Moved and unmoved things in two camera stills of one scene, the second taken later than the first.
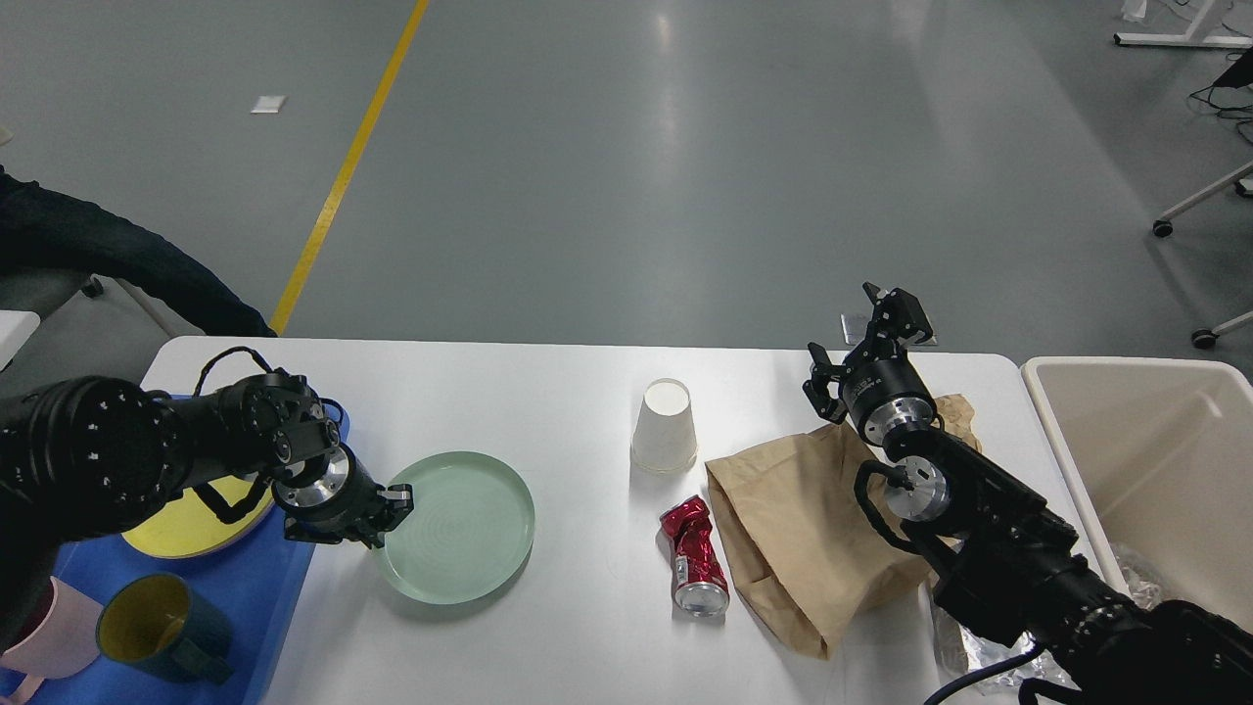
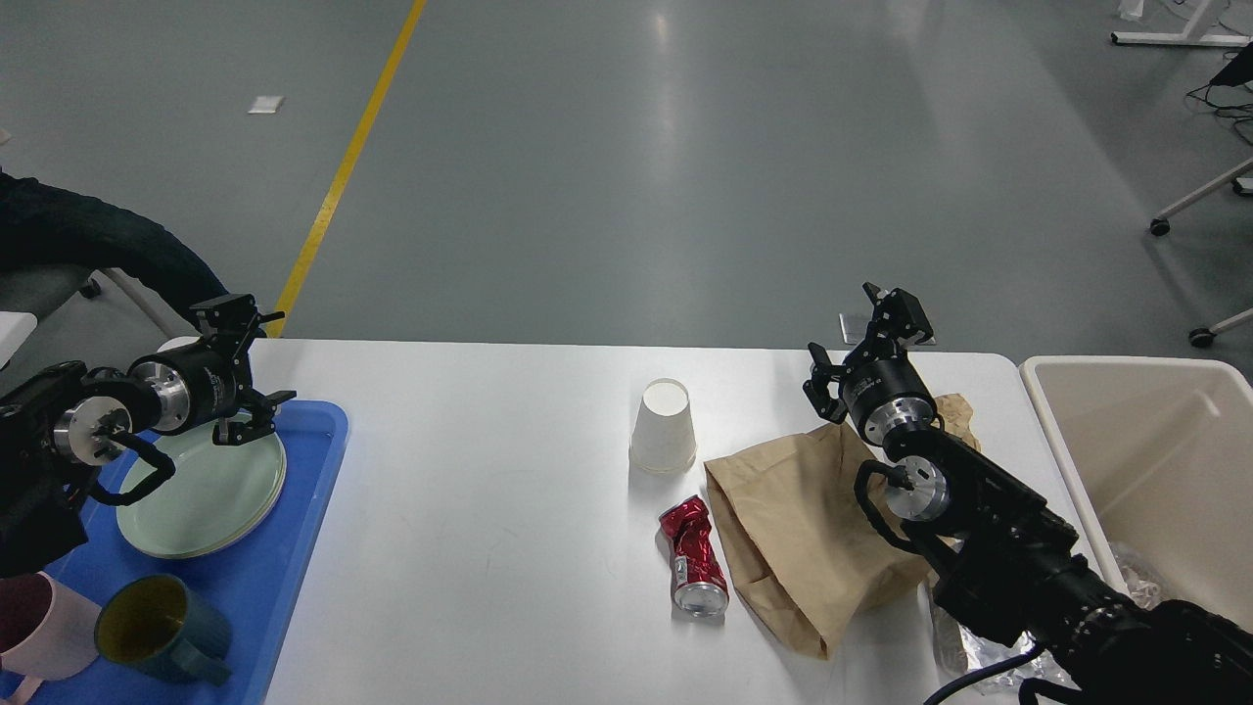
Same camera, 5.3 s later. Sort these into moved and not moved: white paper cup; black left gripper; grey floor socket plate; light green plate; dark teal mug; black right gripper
Moved: black left gripper; light green plate
Not moved: black right gripper; dark teal mug; white paper cup; grey floor socket plate
